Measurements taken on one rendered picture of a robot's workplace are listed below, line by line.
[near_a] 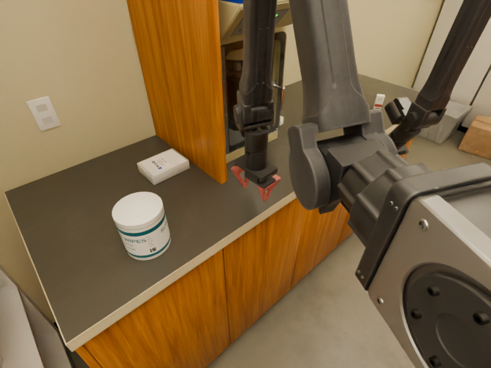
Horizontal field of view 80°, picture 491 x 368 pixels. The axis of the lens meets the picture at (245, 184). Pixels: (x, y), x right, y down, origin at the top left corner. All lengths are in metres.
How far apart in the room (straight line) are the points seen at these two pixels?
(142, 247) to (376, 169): 0.69
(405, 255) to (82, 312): 0.76
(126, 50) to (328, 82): 1.08
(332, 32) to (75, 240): 0.90
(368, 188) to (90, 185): 1.08
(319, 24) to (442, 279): 0.25
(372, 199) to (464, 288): 0.09
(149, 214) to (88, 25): 0.74
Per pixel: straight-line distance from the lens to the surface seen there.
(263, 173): 0.73
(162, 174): 1.13
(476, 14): 0.87
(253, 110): 0.66
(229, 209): 0.99
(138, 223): 0.79
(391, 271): 0.26
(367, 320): 1.94
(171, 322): 1.10
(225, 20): 0.94
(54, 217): 1.15
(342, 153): 0.31
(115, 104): 1.36
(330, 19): 0.35
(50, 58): 1.26
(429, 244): 0.22
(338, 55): 0.34
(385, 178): 0.27
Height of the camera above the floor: 1.64
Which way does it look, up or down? 40 degrees down
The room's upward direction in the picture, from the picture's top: straight up
